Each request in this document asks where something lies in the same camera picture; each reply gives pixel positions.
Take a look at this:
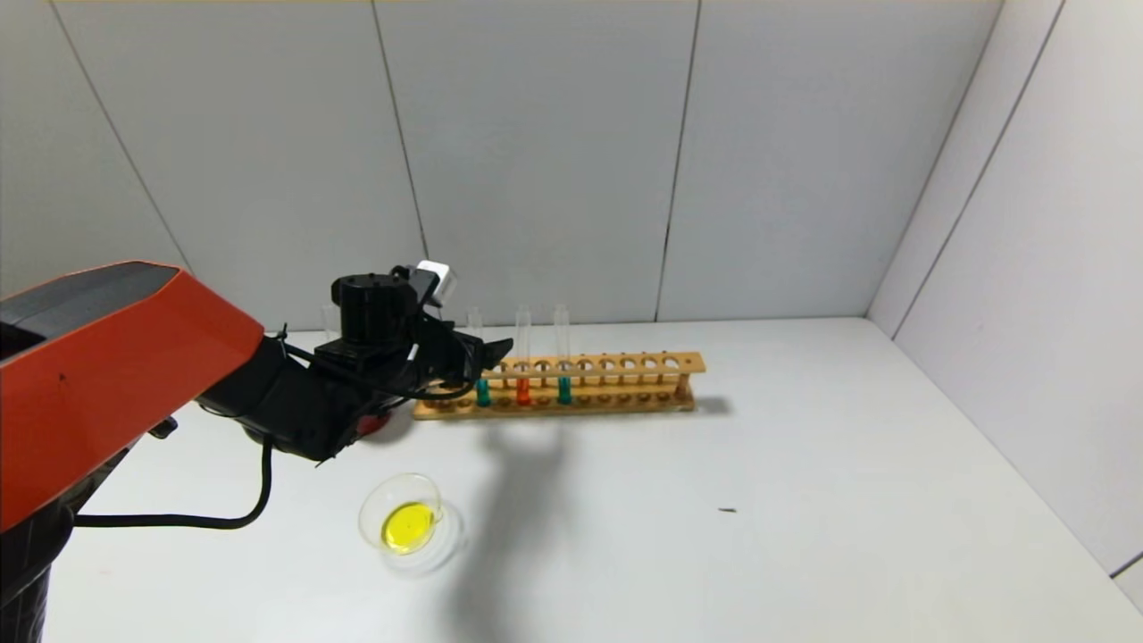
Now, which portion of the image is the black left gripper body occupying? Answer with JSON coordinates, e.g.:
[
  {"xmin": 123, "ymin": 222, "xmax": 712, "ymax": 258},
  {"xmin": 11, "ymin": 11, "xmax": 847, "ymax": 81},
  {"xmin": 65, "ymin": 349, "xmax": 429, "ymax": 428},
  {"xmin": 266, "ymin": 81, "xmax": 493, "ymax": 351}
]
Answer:
[{"xmin": 417, "ymin": 315, "xmax": 485, "ymax": 390}]

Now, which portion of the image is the test tube with blue pigment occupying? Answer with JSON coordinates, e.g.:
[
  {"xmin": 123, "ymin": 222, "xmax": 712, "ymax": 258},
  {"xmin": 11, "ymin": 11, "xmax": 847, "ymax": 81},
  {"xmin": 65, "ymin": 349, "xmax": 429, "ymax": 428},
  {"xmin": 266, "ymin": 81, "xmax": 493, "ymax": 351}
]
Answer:
[
  {"xmin": 554, "ymin": 302, "xmax": 575, "ymax": 406},
  {"xmin": 466, "ymin": 306, "xmax": 494, "ymax": 409}
]

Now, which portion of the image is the test tube with orange pigment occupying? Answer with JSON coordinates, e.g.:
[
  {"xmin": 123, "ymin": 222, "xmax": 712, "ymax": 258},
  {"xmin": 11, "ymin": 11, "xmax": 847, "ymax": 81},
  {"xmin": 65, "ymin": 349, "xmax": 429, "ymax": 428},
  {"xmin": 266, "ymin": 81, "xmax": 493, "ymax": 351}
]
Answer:
[{"xmin": 515, "ymin": 303, "xmax": 534, "ymax": 407}]

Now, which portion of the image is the wooden test tube rack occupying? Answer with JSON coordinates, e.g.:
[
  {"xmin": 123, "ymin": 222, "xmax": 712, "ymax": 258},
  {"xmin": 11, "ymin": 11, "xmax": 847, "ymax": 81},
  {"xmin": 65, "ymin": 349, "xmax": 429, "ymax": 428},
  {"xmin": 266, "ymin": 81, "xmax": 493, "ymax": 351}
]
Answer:
[{"xmin": 411, "ymin": 351, "xmax": 706, "ymax": 421}]

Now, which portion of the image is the clear glass petri dish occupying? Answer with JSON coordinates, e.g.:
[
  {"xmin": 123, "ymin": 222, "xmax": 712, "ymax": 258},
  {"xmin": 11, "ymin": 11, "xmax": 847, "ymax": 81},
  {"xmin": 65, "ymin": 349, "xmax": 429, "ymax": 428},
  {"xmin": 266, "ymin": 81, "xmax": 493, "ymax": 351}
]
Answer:
[{"xmin": 359, "ymin": 472, "xmax": 463, "ymax": 573}]

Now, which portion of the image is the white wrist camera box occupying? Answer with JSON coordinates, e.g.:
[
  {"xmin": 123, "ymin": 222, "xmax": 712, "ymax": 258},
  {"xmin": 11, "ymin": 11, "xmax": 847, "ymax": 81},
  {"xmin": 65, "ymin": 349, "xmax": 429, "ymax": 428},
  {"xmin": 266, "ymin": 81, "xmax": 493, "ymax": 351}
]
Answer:
[{"xmin": 413, "ymin": 260, "xmax": 459, "ymax": 307}]

